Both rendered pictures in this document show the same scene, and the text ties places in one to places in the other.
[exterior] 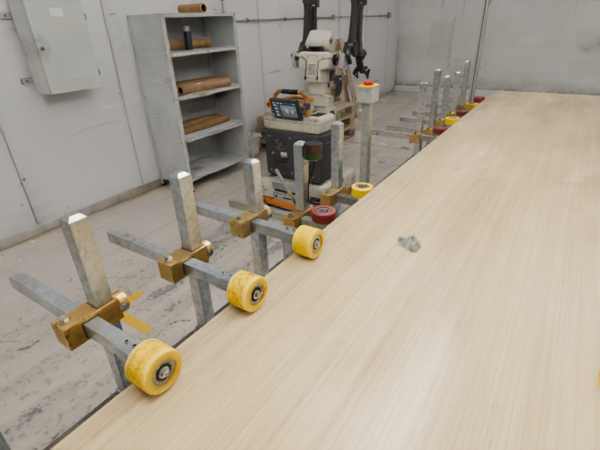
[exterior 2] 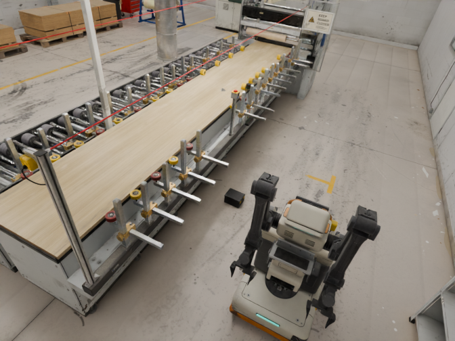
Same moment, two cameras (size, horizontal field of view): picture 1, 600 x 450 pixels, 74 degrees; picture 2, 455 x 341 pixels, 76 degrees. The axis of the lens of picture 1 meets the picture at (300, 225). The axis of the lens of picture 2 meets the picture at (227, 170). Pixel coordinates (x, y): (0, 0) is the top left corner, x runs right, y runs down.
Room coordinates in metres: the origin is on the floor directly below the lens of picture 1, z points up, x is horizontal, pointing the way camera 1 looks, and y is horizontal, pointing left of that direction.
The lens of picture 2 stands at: (4.45, -0.92, 2.46)
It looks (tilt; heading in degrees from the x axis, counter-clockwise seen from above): 39 degrees down; 167
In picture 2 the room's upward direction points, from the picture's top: 6 degrees clockwise
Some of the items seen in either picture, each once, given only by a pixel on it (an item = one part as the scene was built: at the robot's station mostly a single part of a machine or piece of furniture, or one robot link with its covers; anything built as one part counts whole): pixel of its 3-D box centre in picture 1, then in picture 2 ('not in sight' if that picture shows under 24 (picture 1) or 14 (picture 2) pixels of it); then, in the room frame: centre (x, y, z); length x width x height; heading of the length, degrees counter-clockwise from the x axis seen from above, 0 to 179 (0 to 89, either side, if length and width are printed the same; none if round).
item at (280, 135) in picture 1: (301, 139); (293, 252); (3.22, -0.04, 0.59); 0.55 x 0.34 x 0.83; 55
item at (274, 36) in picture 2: not in sight; (276, 36); (-1.18, 1.01, 1.05); 1.43 x 0.12 x 0.12; 56
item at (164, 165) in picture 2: (443, 112); (166, 186); (2.71, -1.00, 0.87); 0.04 x 0.04 x 0.48; 56
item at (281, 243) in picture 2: (325, 81); (291, 258); (3.53, -0.26, 0.99); 0.28 x 0.16 x 0.22; 55
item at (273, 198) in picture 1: (309, 184); (279, 289); (3.29, -0.09, 0.16); 0.67 x 0.64 x 0.25; 145
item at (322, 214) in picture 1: (323, 224); not in sight; (1.18, -0.08, 0.85); 0.08 x 0.08 x 0.11
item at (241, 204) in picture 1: (276, 214); (256, 106); (1.29, 0.08, 0.84); 0.43 x 0.03 x 0.04; 56
